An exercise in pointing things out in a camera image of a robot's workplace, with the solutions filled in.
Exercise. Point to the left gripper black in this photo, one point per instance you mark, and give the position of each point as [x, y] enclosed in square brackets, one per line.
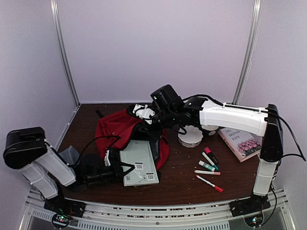
[118, 172]

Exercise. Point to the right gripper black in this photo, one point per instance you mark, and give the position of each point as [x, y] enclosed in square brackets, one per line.
[147, 127]

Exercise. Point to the grey notebook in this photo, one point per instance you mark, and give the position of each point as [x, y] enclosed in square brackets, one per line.
[138, 153]

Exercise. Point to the red backpack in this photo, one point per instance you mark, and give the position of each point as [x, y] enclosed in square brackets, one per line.
[118, 129]

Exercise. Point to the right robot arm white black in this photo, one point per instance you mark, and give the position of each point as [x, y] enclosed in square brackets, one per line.
[202, 112]

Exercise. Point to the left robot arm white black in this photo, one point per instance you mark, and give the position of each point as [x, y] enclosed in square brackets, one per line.
[28, 151]

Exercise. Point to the white scalloped bowl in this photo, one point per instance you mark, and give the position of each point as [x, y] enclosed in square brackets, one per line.
[192, 138]

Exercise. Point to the dark blue dotted bowl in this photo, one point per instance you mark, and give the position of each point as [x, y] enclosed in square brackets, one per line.
[209, 130]

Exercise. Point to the pink highlighter marker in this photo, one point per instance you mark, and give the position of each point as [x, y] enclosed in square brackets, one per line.
[209, 153]

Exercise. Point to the grey pencil pouch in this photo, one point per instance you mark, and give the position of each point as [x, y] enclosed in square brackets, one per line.
[70, 155]

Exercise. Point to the white green glue stick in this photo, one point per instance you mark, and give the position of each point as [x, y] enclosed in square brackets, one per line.
[207, 166]

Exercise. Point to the white black marker teal cap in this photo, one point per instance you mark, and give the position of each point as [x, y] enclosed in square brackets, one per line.
[209, 160]

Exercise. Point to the white pen pink cap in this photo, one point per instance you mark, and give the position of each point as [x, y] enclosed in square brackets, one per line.
[206, 172]

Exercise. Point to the paperback book with pink flowers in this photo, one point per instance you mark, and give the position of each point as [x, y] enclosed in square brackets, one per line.
[241, 143]

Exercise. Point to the white pen red cap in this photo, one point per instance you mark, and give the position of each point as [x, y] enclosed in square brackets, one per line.
[211, 184]

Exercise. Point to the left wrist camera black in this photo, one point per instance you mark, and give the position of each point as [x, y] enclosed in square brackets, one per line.
[109, 155]

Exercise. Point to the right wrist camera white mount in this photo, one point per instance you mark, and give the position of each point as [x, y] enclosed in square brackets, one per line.
[143, 112]

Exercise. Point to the aluminium front rail frame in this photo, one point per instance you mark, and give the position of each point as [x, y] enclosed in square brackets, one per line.
[206, 216]

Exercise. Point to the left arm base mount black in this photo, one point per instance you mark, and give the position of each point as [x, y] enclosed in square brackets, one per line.
[60, 205]

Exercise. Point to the right aluminium corner post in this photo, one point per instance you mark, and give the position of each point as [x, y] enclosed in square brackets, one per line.
[252, 39]

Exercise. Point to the aluminium corner post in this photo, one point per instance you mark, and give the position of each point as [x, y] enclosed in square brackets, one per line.
[62, 49]
[252, 39]

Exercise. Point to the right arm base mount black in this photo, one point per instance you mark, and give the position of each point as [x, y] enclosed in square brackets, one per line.
[249, 205]

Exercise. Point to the left aluminium corner post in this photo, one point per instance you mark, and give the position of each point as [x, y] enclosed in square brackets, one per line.
[62, 49]

